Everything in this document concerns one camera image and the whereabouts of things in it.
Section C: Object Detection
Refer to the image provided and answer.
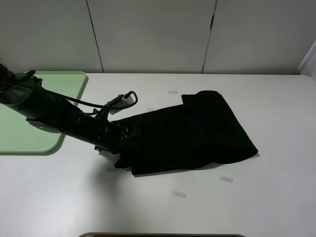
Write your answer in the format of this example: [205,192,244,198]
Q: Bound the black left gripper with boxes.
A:
[94,121,136,154]

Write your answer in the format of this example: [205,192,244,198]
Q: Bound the black short sleeve shirt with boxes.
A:
[115,91,258,175]

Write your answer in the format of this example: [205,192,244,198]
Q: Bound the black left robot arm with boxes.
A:
[0,65,140,154]

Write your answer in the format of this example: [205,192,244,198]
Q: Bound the light green plastic tray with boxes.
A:
[0,72,88,155]

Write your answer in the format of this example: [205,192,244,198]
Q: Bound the clear tape piece front centre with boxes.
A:
[173,191,187,198]

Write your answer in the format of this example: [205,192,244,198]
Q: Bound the clear tape piece front right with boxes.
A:
[220,175,233,183]

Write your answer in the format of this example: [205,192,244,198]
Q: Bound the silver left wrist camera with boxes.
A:
[107,91,136,115]

